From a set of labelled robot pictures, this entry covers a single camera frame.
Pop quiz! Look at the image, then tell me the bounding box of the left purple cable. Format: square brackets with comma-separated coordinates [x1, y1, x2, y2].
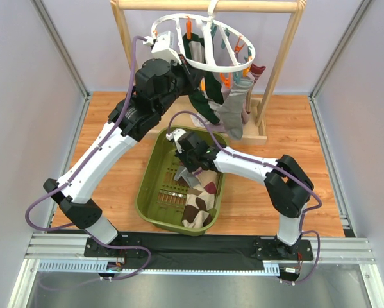
[24, 35, 152, 292]

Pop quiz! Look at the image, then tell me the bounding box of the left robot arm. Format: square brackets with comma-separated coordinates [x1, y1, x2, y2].
[44, 58, 205, 244]

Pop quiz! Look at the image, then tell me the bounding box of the purple cable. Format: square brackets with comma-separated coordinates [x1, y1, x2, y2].
[24, 35, 152, 292]
[165, 110, 323, 287]

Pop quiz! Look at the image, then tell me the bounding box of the aluminium frame rail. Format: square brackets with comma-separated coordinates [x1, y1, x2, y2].
[9, 230, 384, 307]

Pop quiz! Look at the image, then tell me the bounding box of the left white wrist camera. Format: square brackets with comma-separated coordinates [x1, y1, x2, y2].
[143, 30, 181, 64]

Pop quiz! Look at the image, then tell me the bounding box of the yellow-orange clothes clip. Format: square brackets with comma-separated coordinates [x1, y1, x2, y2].
[199, 78, 205, 96]

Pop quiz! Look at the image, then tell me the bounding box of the wooden drying rack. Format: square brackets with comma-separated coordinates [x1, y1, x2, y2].
[111, 1, 306, 145]

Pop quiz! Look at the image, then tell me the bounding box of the white sock on hanger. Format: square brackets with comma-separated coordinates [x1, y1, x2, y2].
[188, 40, 205, 63]

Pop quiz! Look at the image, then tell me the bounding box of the white round clip hanger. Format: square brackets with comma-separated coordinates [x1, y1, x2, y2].
[150, 1, 256, 73]

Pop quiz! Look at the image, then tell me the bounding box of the black cloth strip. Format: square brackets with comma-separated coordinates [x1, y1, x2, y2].
[123, 232, 264, 271]

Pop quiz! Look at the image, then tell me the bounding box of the dark green sock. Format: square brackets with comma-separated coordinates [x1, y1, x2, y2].
[182, 33, 219, 125]

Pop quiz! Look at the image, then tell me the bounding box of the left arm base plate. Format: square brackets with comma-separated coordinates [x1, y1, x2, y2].
[83, 235, 148, 259]

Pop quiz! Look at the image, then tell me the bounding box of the pink sock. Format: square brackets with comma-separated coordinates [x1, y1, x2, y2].
[209, 74, 231, 133]

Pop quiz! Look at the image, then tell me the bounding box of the orange clothes clip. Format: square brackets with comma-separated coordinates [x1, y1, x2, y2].
[219, 73, 233, 89]

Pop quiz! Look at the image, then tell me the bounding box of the maroon purple striped sock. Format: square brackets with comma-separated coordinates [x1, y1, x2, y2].
[242, 64, 266, 124]

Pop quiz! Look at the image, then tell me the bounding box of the grey striped sock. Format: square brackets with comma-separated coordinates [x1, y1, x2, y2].
[174, 166, 201, 189]

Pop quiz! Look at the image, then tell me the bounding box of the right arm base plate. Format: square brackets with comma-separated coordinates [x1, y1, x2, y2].
[253, 236, 314, 261]

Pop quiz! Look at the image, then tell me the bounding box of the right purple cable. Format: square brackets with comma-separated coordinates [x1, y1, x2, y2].
[165, 110, 323, 287]

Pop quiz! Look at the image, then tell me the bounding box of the teal clothes clip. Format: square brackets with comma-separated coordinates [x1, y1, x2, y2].
[233, 71, 243, 83]

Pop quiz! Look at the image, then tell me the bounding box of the orange clip far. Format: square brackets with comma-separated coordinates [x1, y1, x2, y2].
[186, 16, 192, 40]

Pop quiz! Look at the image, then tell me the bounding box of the brown beige patterned sock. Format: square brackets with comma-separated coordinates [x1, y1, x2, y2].
[182, 182, 217, 228]

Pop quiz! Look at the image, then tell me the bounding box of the green plastic basket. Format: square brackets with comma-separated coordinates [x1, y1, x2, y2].
[135, 128, 226, 236]

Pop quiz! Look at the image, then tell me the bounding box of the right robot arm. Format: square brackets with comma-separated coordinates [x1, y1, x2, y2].
[167, 128, 314, 254]

